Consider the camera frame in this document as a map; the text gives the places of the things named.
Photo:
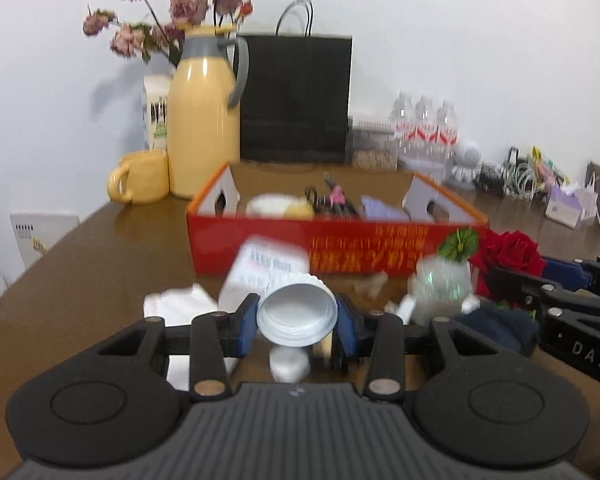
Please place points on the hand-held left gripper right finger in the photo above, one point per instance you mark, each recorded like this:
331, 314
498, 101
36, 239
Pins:
347, 330

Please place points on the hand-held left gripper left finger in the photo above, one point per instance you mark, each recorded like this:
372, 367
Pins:
250, 325

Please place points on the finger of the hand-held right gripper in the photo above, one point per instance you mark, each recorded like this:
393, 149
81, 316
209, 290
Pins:
565, 271
545, 292

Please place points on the white plastic lid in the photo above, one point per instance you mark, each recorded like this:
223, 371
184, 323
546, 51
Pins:
295, 310

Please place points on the red artificial rose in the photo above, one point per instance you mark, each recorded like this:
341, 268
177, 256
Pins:
505, 255

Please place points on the white tissue pack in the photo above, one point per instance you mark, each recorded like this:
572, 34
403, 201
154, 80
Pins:
260, 265

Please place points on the red cardboard box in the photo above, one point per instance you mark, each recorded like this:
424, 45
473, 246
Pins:
215, 245

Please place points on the clear plastic bag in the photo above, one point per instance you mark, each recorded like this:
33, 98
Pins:
437, 285

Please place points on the white and yellow plush toy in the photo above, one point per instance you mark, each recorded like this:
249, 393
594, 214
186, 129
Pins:
275, 207

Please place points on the purple woven pouch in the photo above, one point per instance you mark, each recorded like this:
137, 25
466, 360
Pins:
380, 209

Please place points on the small white cap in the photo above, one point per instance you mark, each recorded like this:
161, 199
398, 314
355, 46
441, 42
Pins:
287, 362

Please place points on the navy zip case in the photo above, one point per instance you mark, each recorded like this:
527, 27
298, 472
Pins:
500, 325

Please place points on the small purple box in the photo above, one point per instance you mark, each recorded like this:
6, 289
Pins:
562, 207

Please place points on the small white bag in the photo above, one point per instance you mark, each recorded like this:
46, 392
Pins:
587, 200

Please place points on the green yellow snack packets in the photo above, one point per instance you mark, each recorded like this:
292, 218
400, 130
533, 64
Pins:
542, 167

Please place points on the white robot toy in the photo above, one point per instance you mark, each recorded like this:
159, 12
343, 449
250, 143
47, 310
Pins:
467, 157

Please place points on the clear seed container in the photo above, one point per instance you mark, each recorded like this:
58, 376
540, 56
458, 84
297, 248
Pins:
372, 157

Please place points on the yellow mug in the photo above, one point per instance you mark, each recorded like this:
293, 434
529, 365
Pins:
145, 177

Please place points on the yellow thermos jug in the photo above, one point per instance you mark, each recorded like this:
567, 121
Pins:
205, 125

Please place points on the white booklet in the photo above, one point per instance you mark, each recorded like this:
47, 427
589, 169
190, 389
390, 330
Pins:
40, 235

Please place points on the black paper bag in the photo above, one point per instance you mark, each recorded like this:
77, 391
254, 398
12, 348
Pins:
295, 100

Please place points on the white milk carton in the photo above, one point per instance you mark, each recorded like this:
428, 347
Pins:
155, 110

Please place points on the dried pink flower bouquet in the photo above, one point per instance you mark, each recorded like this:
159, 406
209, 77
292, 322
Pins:
127, 40

